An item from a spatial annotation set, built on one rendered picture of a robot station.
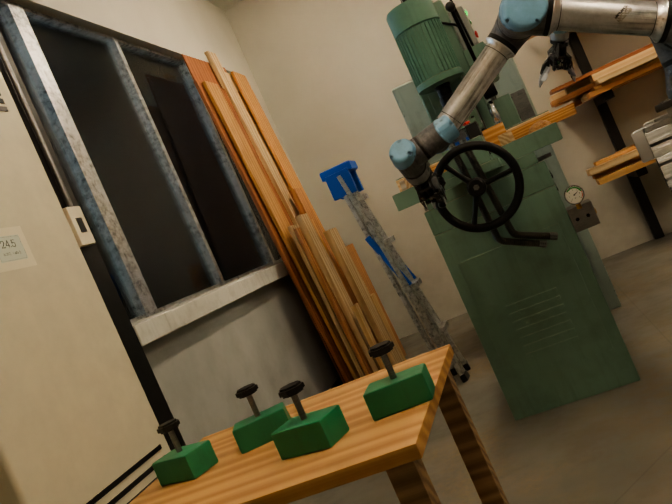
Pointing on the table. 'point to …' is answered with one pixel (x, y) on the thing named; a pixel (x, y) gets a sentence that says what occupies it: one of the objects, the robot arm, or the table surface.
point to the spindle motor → (424, 45)
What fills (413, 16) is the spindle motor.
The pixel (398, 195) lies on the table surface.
